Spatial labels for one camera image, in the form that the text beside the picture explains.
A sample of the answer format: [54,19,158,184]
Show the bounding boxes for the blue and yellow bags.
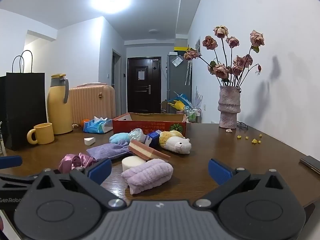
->
[167,93,193,110]

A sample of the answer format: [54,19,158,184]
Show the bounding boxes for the dried pink roses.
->
[184,25,265,88]

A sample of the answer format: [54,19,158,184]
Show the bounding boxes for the white alpaca plush toy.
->
[159,130,192,154]

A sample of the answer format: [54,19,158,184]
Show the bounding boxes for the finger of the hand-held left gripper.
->
[0,156,23,168]

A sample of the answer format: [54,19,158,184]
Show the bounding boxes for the dark brown entrance door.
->
[127,57,162,114]

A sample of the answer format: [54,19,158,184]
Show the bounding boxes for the black smartphone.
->
[299,155,320,175]

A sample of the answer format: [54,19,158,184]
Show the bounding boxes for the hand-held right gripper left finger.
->
[24,158,125,209]

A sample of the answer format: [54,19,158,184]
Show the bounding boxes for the purple linen drawstring pouch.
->
[86,140,133,161]

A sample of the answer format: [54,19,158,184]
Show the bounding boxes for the blue soft tissue pack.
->
[83,116,113,134]

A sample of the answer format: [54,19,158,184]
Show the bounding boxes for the black paper bag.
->
[0,50,48,152]

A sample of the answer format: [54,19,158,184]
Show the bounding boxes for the yellow thermos jug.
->
[47,74,70,135]

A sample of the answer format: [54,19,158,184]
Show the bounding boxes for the scattered yellow petal bits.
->
[237,134,263,145]

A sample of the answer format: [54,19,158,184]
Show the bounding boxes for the pink satin cloth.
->
[58,152,97,174]

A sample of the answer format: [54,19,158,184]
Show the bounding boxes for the light blue plush item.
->
[109,132,132,145]

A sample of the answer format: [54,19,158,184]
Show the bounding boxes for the blue pocket tissue packet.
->
[146,129,163,147]

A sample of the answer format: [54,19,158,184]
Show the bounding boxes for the grey refrigerator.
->
[166,52,192,110]

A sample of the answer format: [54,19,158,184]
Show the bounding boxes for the purple fluffy towel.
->
[121,159,174,195]

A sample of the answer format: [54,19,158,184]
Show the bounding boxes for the clear plastic bag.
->
[129,128,147,142]

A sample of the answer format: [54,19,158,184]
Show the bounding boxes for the yellow mug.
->
[27,123,55,145]

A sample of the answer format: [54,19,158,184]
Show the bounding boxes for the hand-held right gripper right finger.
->
[195,158,292,209]

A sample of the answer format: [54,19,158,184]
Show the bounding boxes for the white round sponge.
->
[122,155,145,172]

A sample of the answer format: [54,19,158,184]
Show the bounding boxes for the grey framed door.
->
[112,49,122,95]

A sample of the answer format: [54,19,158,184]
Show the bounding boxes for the pink ribbed suitcase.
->
[68,82,117,125]

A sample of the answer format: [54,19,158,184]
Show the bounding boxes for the pink layered sponge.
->
[129,139,171,162]

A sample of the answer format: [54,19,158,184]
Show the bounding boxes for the metal wire cart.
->
[184,106,202,123]

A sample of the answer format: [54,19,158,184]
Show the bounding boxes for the pink textured vase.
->
[217,85,242,129]

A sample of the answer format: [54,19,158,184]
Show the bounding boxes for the bright ceiling light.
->
[90,0,132,14]

